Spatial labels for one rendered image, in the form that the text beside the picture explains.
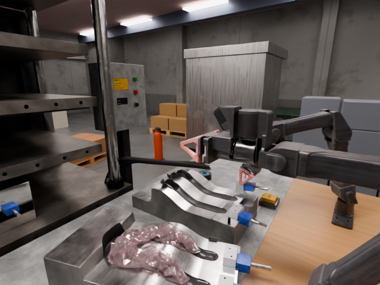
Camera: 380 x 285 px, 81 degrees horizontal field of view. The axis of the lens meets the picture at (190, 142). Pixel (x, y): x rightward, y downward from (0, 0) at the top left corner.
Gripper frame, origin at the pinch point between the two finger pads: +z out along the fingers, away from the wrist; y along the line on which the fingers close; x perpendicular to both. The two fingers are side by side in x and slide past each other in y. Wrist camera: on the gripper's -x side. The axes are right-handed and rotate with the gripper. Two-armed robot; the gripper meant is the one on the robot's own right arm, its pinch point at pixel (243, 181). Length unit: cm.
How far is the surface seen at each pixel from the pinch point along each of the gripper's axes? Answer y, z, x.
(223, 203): 11.8, 7.7, -0.3
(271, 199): -12.1, 5.1, 13.1
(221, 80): -259, -10, -151
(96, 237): 54, 18, -20
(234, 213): 19.7, 3.0, 5.9
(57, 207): 41, 48, -61
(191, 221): 23.5, 15.1, -5.2
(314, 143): -171, -2, 17
